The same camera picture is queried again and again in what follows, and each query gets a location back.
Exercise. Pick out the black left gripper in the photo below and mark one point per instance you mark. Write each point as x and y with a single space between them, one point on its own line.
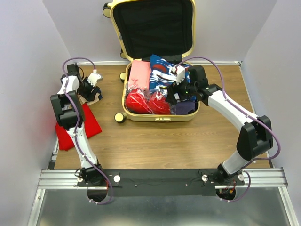
89 95

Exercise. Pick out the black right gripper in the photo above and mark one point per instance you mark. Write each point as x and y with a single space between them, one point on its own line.
172 89

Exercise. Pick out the beige packaged item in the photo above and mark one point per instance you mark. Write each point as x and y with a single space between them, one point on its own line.
91 98

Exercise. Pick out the purple sweatshirt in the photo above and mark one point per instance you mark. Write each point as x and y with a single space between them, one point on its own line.
184 108

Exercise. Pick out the blue red white patterned cloth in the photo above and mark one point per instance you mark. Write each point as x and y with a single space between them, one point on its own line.
161 76

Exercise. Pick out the red plastic packaged item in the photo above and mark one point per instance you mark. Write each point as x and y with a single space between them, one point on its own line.
142 101

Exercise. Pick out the pink cosmetic case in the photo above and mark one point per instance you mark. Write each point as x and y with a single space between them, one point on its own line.
140 75

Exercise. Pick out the cream yellow suitcase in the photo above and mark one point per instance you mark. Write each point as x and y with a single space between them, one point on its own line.
145 27

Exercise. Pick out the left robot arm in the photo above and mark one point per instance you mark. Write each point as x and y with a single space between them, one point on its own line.
70 116

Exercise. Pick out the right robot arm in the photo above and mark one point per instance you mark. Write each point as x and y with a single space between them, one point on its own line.
255 136

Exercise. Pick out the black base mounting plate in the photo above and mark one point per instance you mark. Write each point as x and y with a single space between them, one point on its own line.
162 182

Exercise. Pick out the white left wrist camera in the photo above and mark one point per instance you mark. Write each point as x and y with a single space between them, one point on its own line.
94 78

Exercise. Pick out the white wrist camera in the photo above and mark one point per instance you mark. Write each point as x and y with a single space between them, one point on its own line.
94 78
180 73

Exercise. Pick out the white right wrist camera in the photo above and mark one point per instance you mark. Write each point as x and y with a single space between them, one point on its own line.
180 73

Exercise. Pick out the aluminium frame rail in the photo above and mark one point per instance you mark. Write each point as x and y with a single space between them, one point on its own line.
253 178

